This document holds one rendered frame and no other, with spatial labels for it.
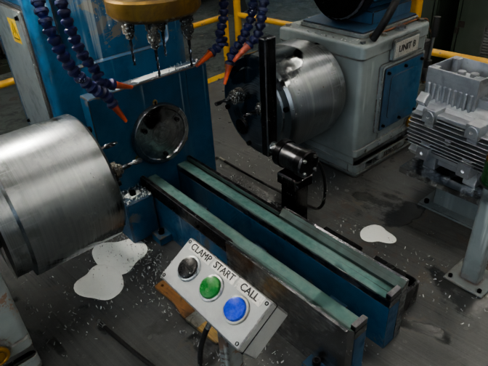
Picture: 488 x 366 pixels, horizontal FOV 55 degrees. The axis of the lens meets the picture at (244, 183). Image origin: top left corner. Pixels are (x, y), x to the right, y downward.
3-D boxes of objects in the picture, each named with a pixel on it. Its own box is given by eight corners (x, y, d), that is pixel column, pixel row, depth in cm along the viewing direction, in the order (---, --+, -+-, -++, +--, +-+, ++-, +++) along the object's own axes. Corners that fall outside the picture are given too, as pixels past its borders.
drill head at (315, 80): (202, 147, 124) (191, 54, 110) (308, 100, 145) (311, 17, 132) (267, 185, 108) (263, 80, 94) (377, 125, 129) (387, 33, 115)
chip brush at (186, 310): (149, 291, 98) (148, 288, 97) (168, 278, 101) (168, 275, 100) (218, 346, 85) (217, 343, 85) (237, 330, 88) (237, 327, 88)
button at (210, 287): (201, 293, 63) (194, 289, 61) (215, 275, 63) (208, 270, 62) (215, 306, 61) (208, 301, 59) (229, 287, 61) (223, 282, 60)
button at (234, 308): (224, 315, 59) (218, 311, 58) (240, 295, 60) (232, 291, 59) (240, 329, 57) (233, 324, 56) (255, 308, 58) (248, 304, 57)
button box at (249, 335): (178, 287, 70) (157, 275, 66) (208, 249, 71) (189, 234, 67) (255, 361, 59) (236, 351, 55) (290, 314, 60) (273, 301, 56)
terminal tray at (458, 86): (422, 98, 105) (427, 66, 101) (450, 85, 110) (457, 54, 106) (471, 115, 97) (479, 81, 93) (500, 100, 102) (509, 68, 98)
